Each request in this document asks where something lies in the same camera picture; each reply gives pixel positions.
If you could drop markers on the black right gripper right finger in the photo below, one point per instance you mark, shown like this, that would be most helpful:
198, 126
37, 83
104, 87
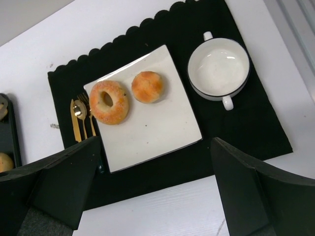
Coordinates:
259, 199

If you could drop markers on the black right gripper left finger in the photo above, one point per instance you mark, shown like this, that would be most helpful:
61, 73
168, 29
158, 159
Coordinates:
47, 197

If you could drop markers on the orange ring bagel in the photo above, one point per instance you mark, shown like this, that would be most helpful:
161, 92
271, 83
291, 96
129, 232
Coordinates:
6, 162
109, 102

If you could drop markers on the round orange bread roll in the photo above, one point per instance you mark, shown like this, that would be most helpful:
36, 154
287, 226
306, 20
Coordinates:
147, 87

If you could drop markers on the oval speckled bread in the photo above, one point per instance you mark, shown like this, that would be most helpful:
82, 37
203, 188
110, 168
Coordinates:
3, 107

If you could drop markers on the gold knife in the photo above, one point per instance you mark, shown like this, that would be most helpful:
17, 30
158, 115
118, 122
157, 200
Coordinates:
75, 125

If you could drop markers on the black serving tray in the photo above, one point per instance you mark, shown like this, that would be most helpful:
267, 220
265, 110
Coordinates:
9, 143

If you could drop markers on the black scalloped placemat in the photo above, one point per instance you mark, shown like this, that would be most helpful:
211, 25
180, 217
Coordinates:
252, 126

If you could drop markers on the gold spoon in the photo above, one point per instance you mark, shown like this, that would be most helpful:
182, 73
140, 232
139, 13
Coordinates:
80, 112

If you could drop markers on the gold fork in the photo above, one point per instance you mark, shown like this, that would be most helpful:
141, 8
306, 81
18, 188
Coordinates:
83, 97

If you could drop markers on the white square plate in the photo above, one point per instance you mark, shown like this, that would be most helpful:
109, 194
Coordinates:
149, 130

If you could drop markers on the white two-handled bowl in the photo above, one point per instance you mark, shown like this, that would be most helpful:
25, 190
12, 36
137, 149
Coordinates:
218, 69

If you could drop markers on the aluminium rail right side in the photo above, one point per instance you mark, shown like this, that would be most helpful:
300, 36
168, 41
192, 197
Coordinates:
300, 15

